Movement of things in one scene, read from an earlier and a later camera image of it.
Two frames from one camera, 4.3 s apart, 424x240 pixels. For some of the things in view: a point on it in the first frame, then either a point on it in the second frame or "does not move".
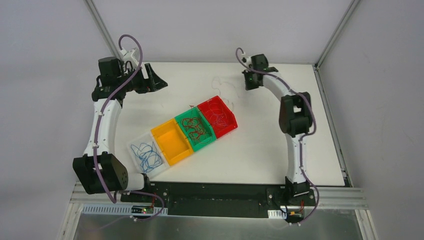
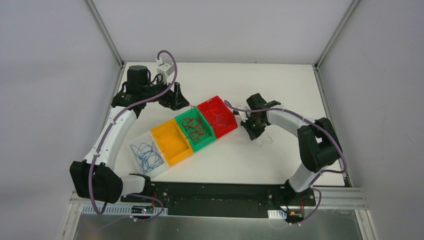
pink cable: [217, 114] does not move
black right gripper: [251, 82] → [253, 125]
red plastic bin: [221, 118] does not move
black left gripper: [145, 79] → [171, 97]
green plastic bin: [197, 130] does not move
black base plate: [218, 199] does not move
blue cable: [149, 157] does not move
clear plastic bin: [147, 155] does not move
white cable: [222, 83] → [267, 141]
